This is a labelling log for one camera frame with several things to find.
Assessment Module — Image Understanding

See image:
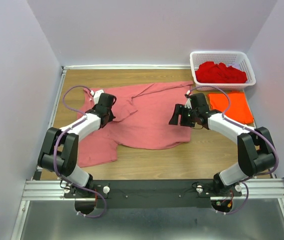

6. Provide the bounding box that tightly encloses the white plastic laundry basket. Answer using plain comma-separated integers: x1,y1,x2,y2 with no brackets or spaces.
189,50,256,91

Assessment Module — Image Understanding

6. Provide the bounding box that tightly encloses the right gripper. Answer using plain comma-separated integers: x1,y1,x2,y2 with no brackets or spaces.
168,103,198,128

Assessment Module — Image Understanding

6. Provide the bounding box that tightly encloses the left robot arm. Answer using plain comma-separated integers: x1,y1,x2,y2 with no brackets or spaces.
38,90,117,198

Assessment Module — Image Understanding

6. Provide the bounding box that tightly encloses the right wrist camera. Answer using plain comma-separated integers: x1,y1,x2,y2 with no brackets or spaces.
184,90,192,109

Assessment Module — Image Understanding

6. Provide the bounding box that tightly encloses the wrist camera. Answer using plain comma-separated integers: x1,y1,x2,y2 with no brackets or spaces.
90,89,104,104
184,90,192,109

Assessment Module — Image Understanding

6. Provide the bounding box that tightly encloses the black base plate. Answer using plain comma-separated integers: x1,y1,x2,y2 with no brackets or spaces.
60,179,242,210

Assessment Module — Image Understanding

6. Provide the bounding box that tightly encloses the aluminium front rail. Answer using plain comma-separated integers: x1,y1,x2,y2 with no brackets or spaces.
22,178,284,201

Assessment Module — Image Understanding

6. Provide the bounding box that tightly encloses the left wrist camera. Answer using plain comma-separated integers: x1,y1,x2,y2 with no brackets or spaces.
90,89,104,104

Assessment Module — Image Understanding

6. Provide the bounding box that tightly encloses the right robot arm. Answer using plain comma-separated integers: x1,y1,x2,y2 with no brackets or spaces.
169,92,279,196

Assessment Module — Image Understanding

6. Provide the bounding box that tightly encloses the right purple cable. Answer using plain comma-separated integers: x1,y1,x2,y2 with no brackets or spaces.
188,86,280,215

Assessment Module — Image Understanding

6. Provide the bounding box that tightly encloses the red t-shirt in basket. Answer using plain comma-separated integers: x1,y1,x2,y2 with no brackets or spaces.
195,61,247,84

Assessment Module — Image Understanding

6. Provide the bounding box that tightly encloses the lavender garment in basket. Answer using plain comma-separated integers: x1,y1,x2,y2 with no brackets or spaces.
229,63,240,70

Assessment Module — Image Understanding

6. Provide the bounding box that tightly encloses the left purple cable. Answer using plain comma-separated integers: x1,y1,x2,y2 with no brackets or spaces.
53,85,107,218

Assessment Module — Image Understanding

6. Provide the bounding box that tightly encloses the purple cable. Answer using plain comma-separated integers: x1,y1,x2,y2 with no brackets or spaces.
53,85,107,218
188,86,280,215

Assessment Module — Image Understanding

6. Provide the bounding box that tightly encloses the pink t-shirt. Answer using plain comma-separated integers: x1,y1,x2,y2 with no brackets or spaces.
78,81,192,168

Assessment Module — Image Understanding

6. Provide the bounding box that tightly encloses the folded orange t-shirt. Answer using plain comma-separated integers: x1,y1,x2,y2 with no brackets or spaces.
207,91,254,125

